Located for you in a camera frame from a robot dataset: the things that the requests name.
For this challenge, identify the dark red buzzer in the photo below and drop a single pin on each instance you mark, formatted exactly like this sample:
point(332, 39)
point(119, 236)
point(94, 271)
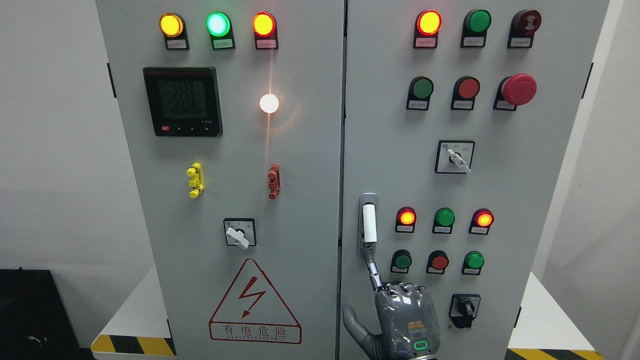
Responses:
point(523, 26)

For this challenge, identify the black digital power meter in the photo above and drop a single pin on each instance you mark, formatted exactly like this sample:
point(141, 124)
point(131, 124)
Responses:
point(184, 101)

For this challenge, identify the red lit indicator top right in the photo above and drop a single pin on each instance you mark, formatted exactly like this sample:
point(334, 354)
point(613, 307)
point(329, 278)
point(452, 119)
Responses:
point(426, 29)

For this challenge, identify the red electric hazard warning sign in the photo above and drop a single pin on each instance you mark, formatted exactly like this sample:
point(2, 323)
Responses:
point(252, 310)

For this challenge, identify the green indicator light top left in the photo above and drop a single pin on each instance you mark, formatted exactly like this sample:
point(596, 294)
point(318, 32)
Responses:
point(221, 32)

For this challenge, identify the white glowing indicator light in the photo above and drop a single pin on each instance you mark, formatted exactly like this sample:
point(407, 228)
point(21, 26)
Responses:
point(269, 103)

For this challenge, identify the red push button upper row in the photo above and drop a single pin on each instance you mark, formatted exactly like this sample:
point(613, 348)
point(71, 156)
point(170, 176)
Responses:
point(464, 93)

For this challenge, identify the red lit indicator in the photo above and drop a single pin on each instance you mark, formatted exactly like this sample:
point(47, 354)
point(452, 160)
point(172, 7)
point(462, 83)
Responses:
point(481, 221)
point(426, 29)
point(405, 220)

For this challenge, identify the red plastic clip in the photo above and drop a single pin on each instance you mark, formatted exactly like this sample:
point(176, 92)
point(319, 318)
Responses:
point(274, 178)

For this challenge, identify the green push button upper row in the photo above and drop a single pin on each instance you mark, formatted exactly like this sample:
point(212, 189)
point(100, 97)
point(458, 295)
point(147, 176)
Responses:
point(419, 93)

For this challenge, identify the green indicator top right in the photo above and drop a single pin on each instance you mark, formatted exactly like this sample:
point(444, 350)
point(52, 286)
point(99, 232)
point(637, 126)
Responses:
point(474, 28)

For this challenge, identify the left grey cabinet door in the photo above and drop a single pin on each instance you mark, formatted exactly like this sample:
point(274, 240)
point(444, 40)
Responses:
point(297, 232)

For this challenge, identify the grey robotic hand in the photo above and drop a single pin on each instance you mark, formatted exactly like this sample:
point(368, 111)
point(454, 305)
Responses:
point(406, 315)

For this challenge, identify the red lit indicator middle right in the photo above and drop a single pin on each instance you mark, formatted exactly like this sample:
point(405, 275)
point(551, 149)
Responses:
point(481, 221)

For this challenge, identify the white cabinet base platform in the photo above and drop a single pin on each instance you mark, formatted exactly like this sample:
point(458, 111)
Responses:
point(139, 330)

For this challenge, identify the right grey cabinet door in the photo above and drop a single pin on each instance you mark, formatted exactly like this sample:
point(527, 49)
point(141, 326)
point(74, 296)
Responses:
point(391, 151)

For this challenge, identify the left door white selector switch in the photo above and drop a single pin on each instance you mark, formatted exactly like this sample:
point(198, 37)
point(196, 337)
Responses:
point(240, 232)

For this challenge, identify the yellow plastic clip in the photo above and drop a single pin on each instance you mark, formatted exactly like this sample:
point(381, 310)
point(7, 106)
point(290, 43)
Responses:
point(194, 173)

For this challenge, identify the black rotary knob switch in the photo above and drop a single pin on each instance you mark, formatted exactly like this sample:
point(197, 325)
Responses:
point(464, 309)

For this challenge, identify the yellow indicator light top left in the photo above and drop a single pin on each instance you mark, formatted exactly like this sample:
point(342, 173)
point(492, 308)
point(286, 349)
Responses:
point(173, 28)

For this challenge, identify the green push button lower left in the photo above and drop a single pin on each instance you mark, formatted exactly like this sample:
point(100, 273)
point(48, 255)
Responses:
point(401, 261)

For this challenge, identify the black box lower left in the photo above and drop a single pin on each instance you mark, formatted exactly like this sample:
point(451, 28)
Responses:
point(33, 320)

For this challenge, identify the green indicator middle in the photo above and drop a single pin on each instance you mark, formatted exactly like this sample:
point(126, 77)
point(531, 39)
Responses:
point(444, 219)

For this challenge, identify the green push button lower right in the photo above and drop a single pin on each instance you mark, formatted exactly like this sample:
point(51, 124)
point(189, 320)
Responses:
point(473, 263)

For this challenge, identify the red emergency stop mushroom button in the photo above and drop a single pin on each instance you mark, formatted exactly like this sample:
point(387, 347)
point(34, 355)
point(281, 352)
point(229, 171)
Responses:
point(514, 91)

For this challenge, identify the red lit indicator middle left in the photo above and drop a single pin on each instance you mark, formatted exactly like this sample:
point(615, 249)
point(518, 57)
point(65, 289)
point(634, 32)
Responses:
point(405, 220)

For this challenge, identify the right door upper selector switch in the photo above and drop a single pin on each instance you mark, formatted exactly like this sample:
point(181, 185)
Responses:
point(454, 157)

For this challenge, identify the orange red indicator light left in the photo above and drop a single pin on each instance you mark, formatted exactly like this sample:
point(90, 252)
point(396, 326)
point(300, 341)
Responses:
point(265, 31)

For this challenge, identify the red push button lower middle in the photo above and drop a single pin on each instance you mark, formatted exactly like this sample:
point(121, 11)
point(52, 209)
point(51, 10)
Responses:
point(437, 262)

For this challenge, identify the grey cabinet door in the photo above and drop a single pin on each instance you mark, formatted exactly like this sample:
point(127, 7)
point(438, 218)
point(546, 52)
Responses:
point(391, 151)
point(297, 232)

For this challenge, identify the silver door handle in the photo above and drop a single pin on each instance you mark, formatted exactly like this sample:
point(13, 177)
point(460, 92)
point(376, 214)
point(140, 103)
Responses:
point(367, 236)

